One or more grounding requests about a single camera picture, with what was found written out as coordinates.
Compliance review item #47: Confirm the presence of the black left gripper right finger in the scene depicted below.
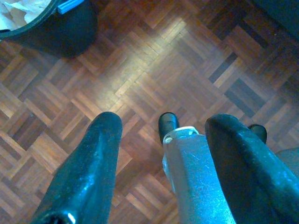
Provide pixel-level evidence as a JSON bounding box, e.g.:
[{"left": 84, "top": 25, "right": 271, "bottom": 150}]
[{"left": 205, "top": 113, "right": 299, "bottom": 224}]

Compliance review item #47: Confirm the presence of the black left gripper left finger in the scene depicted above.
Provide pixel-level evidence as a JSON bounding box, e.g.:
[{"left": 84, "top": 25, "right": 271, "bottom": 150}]
[{"left": 30, "top": 111, "right": 123, "bottom": 224}]

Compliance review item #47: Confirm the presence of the grey left robot leg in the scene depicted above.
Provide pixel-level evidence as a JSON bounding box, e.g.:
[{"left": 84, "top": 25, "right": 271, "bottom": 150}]
[{"left": 158, "top": 112, "right": 236, "bottom": 224}]

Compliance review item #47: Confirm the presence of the black round waste bin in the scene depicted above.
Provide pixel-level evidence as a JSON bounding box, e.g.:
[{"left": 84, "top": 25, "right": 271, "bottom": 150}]
[{"left": 0, "top": 0, "right": 99, "bottom": 58}]

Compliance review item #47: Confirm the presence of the blue plastic strip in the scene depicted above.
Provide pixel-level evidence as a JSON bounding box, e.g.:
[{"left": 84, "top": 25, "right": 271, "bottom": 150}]
[{"left": 57, "top": 0, "right": 82, "bottom": 14}]

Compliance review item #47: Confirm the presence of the white crumpled paper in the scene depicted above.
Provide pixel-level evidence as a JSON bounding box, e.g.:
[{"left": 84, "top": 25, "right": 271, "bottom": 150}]
[{"left": 0, "top": 0, "right": 51, "bottom": 31}]

